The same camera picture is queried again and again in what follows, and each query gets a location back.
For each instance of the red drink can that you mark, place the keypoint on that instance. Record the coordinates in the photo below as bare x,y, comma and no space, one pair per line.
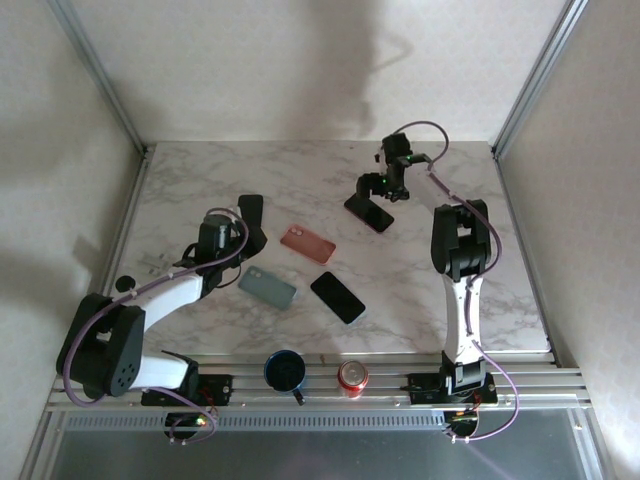
353,377

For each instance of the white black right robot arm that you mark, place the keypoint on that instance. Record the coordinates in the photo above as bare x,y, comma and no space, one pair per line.
460,240

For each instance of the blue mug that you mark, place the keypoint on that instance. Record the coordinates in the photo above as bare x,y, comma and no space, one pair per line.
285,372

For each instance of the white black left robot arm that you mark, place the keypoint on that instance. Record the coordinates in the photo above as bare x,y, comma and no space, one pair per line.
110,350

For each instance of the aluminium table side rail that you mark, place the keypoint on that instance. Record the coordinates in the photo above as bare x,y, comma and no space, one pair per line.
529,260
120,245

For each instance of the black smartphone dark frame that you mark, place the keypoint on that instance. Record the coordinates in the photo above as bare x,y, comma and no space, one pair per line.
251,211

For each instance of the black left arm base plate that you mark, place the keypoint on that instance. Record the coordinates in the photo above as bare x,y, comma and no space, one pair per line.
217,390

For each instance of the smartphone pale green frame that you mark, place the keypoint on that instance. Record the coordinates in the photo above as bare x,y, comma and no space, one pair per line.
337,298

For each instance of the pink phone case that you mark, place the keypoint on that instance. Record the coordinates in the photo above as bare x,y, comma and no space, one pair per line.
310,245

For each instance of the aluminium frame post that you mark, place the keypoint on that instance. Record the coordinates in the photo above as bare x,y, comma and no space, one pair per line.
103,75
540,75

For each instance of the grey green phone case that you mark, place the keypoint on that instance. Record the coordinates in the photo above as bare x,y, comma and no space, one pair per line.
267,289

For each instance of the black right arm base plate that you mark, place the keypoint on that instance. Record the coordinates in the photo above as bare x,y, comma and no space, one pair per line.
425,392

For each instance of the aluminium extrusion base rails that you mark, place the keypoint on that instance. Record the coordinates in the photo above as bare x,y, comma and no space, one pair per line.
245,395

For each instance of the small white bottle black cap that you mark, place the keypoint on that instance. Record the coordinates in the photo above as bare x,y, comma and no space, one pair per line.
124,284

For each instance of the perforated steel panel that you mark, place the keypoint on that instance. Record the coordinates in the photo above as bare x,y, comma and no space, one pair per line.
320,450

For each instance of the black phone case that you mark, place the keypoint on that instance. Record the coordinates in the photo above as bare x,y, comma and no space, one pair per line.
240,200

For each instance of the smartphone pink frame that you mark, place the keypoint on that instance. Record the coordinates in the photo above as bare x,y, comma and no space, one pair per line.
372,215

